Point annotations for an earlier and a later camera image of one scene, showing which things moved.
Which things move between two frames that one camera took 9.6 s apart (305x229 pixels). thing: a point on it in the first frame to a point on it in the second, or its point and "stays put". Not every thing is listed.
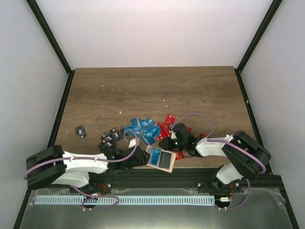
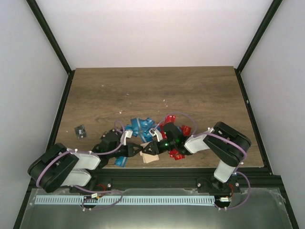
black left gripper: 143,161 to 133,145
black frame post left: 34,7 stays put
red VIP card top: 169,119 stays put
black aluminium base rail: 206,180 stays put
